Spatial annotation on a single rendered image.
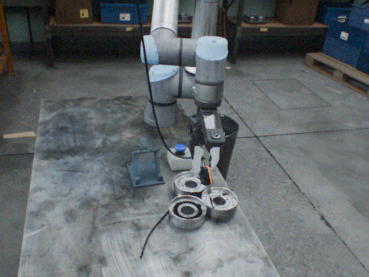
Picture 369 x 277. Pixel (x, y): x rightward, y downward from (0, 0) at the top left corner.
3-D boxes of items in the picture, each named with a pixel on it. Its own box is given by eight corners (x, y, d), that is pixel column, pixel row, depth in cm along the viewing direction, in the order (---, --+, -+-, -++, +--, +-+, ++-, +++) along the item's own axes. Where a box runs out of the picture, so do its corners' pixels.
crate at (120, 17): (143, 17, 458) (144, -2, 447) (147, 25, 426) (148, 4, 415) (99, 16, 447) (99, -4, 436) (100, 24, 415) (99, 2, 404)
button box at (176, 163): (192, 169, 128) (193, 157, 125) (171, 171, 126) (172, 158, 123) (186, 155, 134) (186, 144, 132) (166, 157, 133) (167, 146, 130)
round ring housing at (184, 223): (182, 236, 100) (183, 225, 98) (161, 214, 107) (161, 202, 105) (213, 222, 106) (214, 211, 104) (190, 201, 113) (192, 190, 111)
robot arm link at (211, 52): (227, 36, 97) (230, 41, 89) (223, 78, 101) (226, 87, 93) (196, 34, 96) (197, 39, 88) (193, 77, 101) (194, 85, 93)
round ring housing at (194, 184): (186, 177, 123) (188, 167, 121) (213, 190, 118) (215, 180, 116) (166, 192, 116) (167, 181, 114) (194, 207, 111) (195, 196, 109)
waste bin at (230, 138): (237, 191, 250) (247, 134, 228) (188, 196, 241) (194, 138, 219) (220, 162, 278) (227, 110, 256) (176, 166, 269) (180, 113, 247)
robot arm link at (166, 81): (149, 90, 157) (149, 59, 151) (181, 92, 158) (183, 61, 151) (146, 102, 147) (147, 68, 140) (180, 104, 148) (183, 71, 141)
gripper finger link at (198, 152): (194, 167, 109) (199, 137, 106) (199, 176, 104) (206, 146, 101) (184, 166, 108) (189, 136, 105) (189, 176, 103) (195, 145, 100)
